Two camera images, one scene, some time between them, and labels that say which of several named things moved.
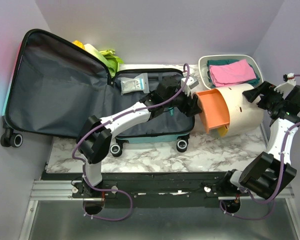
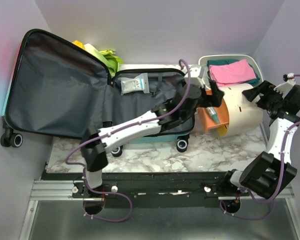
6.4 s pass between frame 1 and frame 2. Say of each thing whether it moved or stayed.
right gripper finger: stayed
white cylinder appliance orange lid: stayed
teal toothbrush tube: moved
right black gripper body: stayed
